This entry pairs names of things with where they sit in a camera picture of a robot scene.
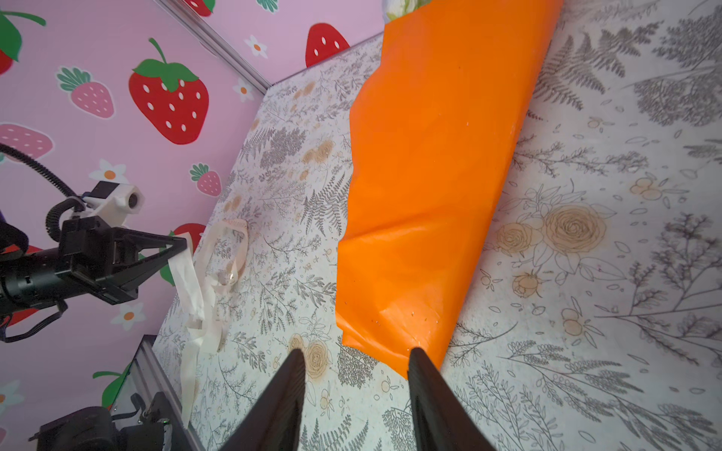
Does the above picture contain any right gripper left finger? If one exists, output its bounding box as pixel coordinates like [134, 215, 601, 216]
[221, 349, 306, 450]

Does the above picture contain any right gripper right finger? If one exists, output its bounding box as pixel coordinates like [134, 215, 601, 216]
[407, 348, 496, 451]

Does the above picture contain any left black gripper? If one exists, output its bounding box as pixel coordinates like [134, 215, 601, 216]
[1, 217, 188, 317]

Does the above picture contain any cream ribbon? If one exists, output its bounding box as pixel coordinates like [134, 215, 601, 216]
[168, 220, 249, 428]

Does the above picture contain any orange wrapping paper sheet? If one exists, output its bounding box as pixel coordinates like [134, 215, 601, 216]
[336, 1, 562, 375]

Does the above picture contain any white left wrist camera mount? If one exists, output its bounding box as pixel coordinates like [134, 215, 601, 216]
[79, 182, 145, 227]

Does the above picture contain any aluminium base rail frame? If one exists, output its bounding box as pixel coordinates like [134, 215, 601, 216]
[111, 336, 203, 450]

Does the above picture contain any left vertical aluminium post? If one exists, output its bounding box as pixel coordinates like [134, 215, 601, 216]
[156, 0, 271, 95]

